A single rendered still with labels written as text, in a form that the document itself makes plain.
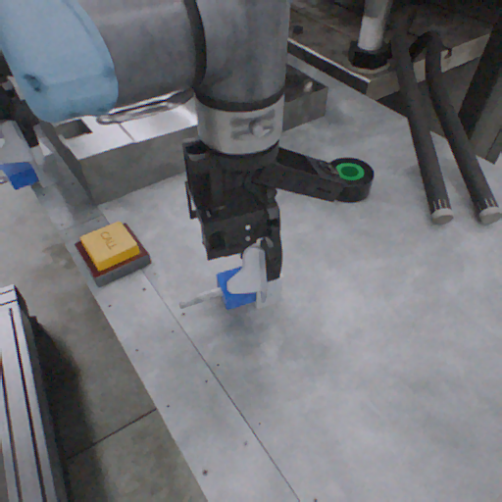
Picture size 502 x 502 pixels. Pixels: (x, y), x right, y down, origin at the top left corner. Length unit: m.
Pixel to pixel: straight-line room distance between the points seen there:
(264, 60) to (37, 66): 0.15
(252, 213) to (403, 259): 0.30
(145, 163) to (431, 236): 0.47
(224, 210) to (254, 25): 0.17
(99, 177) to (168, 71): 0.43
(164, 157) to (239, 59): 0.44
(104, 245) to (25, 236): 1.40
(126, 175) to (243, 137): 0.40
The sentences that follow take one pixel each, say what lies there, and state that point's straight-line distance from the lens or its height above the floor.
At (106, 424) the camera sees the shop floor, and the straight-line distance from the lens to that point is 1.40.
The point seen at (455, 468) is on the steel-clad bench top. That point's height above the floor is 0.80.
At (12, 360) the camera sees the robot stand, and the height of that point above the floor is 0.23.
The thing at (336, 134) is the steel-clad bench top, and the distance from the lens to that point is 0.88.
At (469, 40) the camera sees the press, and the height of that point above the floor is 0.79.
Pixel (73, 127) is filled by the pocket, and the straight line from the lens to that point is 0.79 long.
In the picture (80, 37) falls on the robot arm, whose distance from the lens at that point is 0.28.
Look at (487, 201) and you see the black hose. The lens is 0.75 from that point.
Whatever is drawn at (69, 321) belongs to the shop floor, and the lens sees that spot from 1.63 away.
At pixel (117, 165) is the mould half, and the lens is 0.71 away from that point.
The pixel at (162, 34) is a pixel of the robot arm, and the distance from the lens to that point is 0.29.
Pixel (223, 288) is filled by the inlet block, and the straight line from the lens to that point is 0.52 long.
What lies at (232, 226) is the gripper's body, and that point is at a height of 0.97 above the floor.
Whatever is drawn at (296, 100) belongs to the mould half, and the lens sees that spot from 0.86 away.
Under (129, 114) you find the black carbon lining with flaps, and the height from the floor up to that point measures 0.88.
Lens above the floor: 1.25
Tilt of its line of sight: 48 degrees down
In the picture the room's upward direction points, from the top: straight up
